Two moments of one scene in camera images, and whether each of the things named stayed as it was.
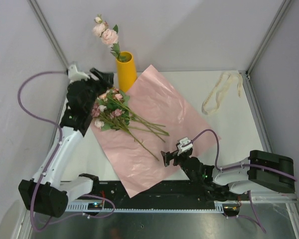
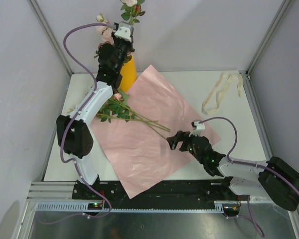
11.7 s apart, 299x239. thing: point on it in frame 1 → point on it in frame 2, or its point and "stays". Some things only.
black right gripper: x=168 y=156 → x=180 y=136
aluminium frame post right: x=269 y=33 stays
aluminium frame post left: x=49 y=32 stays
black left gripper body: x=93 y=92 → x=121 y=49
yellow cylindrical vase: x=126 y=70 stays
